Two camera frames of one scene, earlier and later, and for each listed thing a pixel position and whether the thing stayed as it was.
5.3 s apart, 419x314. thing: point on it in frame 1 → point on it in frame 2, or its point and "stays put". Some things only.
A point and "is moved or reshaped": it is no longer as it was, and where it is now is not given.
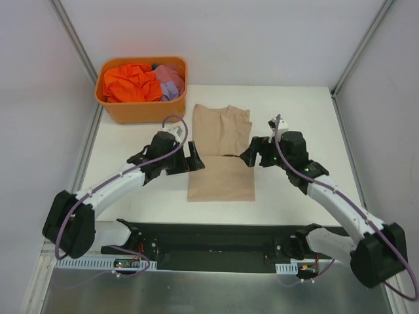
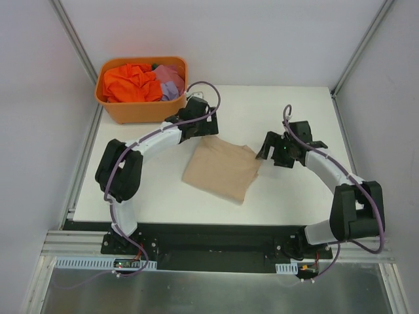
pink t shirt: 165,73 stays put
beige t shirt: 221,135 is moved or reshaped
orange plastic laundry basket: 142,90 stays put
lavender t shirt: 169,91 stays put
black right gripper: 262,154 → 268,149
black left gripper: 180,162 → 203,127
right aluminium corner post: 358,53 stays put
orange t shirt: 131,82 stays put
